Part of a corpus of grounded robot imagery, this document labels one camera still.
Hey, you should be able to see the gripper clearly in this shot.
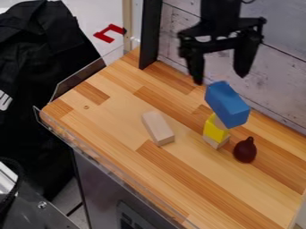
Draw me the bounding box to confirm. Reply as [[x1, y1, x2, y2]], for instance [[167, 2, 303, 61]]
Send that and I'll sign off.
[[176, 16, 268, 86]]

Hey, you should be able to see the blue rectangular block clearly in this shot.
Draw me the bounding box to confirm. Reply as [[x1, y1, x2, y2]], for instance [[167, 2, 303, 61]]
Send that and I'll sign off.
[[203, 81, 252, 130]]

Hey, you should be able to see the yellow cylinder block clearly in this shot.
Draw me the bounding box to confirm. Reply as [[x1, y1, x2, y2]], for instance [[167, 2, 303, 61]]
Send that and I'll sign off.
[[200, 112, 233, 150]]

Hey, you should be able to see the plain wooden block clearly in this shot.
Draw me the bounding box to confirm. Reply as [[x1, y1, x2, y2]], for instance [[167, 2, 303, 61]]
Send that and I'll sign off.
[[140, 110, 176, 148]]

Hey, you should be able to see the dark red toy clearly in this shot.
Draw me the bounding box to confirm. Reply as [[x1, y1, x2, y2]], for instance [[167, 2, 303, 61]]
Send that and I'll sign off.
[[232, 136, 259, 165]]

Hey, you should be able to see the red angled piece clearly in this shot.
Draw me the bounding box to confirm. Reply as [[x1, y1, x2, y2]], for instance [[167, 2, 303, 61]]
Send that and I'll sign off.
[[91, 23, 128, 45]]

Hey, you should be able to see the black bag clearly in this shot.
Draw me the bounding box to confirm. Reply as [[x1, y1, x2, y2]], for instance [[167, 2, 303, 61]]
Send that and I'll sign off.
[[0, 0, 108, 201]]

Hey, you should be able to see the black upright post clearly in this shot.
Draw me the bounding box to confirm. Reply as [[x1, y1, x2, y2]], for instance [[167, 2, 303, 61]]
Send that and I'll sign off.
[[137, 0, 165, 71]]

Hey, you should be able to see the wooden upright post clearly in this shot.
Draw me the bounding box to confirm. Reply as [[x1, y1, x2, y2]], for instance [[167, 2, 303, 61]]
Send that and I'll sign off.
[[122, 0, 134, 55]]

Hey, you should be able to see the grey metal frame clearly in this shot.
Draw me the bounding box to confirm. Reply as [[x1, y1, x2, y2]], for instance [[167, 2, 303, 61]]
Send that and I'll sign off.
[[0, 157, 83, 229]]

